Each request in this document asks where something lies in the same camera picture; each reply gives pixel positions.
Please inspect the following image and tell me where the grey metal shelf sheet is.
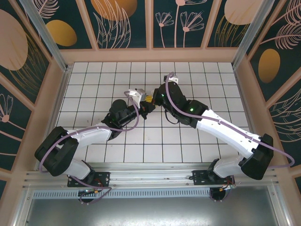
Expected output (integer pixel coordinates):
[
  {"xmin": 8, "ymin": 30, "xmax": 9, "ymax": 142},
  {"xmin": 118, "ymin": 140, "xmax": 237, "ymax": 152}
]
[{"xmin": 22, "ymin": 197, "xmax": 285, "ymax": 226}]

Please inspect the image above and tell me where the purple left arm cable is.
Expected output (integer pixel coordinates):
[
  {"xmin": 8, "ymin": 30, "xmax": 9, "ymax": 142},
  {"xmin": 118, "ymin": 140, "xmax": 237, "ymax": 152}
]
[{"xmin": 38, "ymin": 91, "xmax": 142, "ymax": 205}]

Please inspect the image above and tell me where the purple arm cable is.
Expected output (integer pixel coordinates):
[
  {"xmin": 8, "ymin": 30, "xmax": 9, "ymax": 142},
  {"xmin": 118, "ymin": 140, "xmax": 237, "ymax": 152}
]
[
  {"xmin": 38, "ymin": 91, "xmax": 142, "ymax": 205},
  {"xmin": 165, "ymin": 71, "xmax": 295, "ymax": 169}
]

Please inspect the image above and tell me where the thin black cable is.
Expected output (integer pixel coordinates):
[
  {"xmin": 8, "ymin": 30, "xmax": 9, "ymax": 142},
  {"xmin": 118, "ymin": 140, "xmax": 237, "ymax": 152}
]
[{"xmin": 164, "ymin": 107, "xmax": 181, "ymax": 125}]

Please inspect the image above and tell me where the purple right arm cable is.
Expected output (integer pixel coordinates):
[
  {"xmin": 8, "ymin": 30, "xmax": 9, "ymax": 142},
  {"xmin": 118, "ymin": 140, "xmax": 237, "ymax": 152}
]
[{"xmin": 165, "ymin": 71, "xmax": 295, "ymax": 169}]

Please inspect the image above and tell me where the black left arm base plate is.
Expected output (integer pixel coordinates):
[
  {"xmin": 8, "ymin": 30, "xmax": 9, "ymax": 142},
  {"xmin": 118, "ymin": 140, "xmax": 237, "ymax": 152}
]
[{"xmin": 67, "ymin": 171, "xmax": 111, "ymax": 188}]

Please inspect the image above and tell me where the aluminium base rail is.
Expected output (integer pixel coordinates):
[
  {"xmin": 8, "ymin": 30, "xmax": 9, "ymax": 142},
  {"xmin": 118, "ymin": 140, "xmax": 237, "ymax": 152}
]
[{"xmin": 23, "ymin": 161, "xmax": 281, "ymax": 189}]

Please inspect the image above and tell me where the perforated metal cable tray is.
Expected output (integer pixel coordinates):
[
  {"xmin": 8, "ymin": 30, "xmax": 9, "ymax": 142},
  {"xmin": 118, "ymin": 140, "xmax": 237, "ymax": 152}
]
[{"xmin": 32, "ymin": 187, "xmax": 214, "ymax": 199}]

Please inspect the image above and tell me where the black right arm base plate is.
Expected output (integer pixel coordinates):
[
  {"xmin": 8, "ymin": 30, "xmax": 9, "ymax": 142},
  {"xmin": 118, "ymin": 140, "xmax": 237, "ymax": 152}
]
[{"xmin": 191, "ymin": 168, "xmax": 236, "ymax": 187}]

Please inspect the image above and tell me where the aluminium frame post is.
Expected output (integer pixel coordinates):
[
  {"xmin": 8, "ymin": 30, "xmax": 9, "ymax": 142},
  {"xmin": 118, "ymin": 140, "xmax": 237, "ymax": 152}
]
[
  {"xmin": 19, "ymin": 0, "xmax": 72, "ymax": 73},
  {"xmin": 231, "ymin": 0, "xmax": 276, "ymax": 69}
]

